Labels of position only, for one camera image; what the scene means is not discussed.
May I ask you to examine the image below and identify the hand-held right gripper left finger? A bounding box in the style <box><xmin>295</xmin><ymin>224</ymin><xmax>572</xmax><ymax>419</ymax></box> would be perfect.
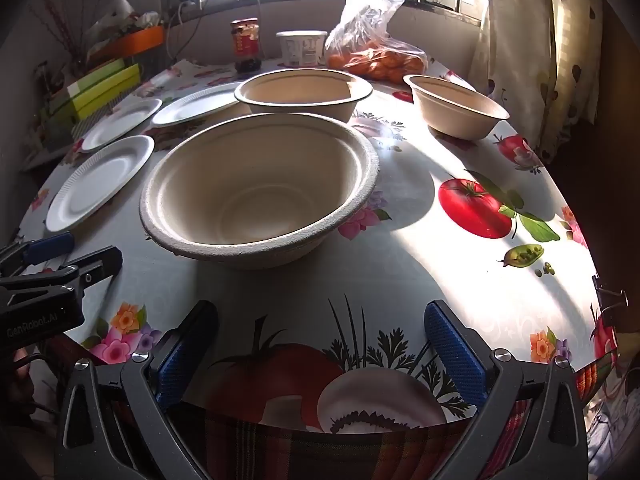
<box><xmin>54</xmin><ymin>300</ymin><xmax>219</xmax><ymax>480</ymax></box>

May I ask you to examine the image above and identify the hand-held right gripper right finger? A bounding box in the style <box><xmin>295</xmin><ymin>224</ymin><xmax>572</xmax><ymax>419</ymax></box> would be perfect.
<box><xmin>424</xmin><ymin>300</ymin><xmax>591</xmax><ymax>480</ymax></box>

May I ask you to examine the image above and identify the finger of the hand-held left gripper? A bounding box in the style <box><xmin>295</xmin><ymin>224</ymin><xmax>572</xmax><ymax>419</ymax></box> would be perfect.
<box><xmin>0</xmin><ymin>246</ymin><xmax>124</xmax><ymax>294</ymax></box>
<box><xmin>0</xmin><ymin>232</ymin><xmax>75</xmax><ymax>276</ymax></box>

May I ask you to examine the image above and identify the white foam plate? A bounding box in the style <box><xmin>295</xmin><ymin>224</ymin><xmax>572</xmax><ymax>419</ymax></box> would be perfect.
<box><xmin>46</xmin><ymin>135</ymin><xmax>155</xmax><ymax>233</ymax></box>
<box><xmin>81</xmin><ymin>97</ymin><xmax>164</xmax><ymax>152</ymax></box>
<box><xmin>151</xmin><ymin>81</ymin><xmax>246</xmax><ymax>126</ymax></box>

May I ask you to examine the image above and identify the large beige paper bowl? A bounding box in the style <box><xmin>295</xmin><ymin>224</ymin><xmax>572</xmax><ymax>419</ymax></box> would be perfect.
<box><xmin>139</xmin><ymin>111</ymin><xmax>381</xmax><ymax>262</ymax></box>
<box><xmin>234</xmin><ymin>69</ymin><xmax>374</xmax><ymax>123</ymax></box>

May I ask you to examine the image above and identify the small beige paper bowl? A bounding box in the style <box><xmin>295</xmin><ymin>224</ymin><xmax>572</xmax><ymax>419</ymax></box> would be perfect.
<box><xmin>403</xmin><ymin>74</ymin><xmax>511</xmax><ymax>141</ymax></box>

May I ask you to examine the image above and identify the fruit print tablecloth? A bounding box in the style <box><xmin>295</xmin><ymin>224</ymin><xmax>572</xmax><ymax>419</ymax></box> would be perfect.
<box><xmin>10</xmin><ymin>57</ymin><xmax>621</xmax><ymax>436</ymax></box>

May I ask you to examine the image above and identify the plaid cloth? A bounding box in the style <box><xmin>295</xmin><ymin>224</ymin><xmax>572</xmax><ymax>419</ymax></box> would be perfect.
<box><xmin>95</xmin><ymin>350</ymin><xmax>618</xmax><ymax>480</ymax></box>

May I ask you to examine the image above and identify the black binder clip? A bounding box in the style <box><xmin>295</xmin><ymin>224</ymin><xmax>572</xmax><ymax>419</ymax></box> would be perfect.
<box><xmin>592</xmin><ymin>275</ymin><xmax>629</xmax><ymax>312</ymax></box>

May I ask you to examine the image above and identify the green cardboard box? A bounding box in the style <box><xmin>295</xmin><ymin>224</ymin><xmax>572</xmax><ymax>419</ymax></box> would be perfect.
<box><xmin>74</xmin><ymin>63</ymin><xmax>144</xmax><ymax>117</ymax></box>

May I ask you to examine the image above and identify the white and green flat box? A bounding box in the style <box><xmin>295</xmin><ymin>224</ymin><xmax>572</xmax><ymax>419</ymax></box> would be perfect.
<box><xmin>62</xmin><ymin>57</ymin><xmax>126</xmax><ymax>98</ymax></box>

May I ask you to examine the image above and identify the orange plastic tray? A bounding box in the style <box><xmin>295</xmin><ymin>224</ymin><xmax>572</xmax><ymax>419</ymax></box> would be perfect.
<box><xmin>89</xmin><ymin>25</ymin><xmax>166</xmax><ymax>60</ymax></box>

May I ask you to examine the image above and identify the dry twig bunch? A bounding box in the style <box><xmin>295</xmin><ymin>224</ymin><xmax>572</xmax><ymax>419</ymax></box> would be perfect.
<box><xmin>30</xmin><ymin>0</ymin><xmax>106</xmax><ymax>67</ymax></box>

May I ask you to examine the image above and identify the crumpled white plastic bag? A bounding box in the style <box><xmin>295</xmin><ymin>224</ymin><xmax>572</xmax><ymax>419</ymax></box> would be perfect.
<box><xmin>97</xmin><ymin>0</ymin><xmax>163</xmax><ymax>32</ymax></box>

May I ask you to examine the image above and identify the red label sauce jar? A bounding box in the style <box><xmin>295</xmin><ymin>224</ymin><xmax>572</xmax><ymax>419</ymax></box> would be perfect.
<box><xmin>230</xmin><ymin>18</ymin><xmax>262</xmax><ymax>74</ymax></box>

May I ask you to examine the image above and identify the white plastic tub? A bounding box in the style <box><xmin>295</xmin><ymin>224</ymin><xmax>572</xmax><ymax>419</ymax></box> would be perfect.
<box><xmin>276</xmin><ymin>30</ymin><xmax>328</xmax><ymax>68</ymax></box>

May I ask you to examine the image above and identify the plastic bag of oranges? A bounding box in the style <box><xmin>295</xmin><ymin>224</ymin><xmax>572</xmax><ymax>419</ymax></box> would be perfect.
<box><xmin>325</xmin><ymin>0</ymin><xmax>430</xmax><ymax>85</ymax></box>

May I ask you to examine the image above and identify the cream patterned curtain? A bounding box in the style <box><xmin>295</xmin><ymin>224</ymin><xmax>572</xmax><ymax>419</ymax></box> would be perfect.
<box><xmin>470</xmin><ymin>0</ymin><xmax>608</xmax><ymax>163</ymax></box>

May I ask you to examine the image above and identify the white cable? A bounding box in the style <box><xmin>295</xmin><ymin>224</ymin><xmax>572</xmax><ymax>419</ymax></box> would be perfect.
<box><xmin>169</xmin><ymin>0</ymin><xmax>207</xmax><ymax>57</ymax></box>

